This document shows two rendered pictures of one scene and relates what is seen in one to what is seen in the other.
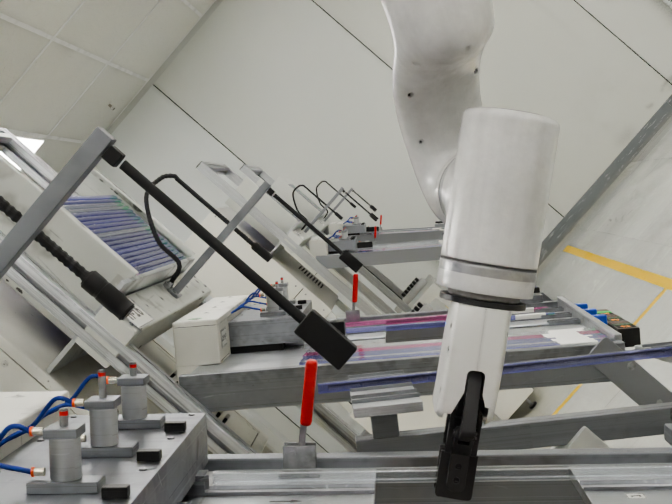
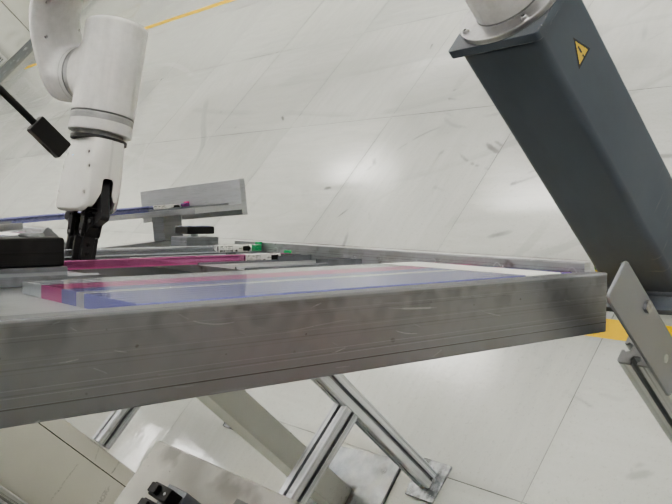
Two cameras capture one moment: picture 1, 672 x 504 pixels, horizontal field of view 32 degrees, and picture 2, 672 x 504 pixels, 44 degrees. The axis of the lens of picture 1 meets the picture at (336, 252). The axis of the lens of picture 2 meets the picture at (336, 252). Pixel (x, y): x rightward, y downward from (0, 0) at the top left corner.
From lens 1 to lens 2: 0.46 m
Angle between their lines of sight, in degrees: 43
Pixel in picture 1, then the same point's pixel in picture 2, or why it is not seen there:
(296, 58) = not seen: outside the picture
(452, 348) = (93, 164)
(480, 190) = (108, 65)
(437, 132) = (57, 32)
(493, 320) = (117, 148)
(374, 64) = not seen: outside the picture
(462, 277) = (96, 120)
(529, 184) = (136, 66)
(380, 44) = not seen: outside the picture
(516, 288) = (128, 130)
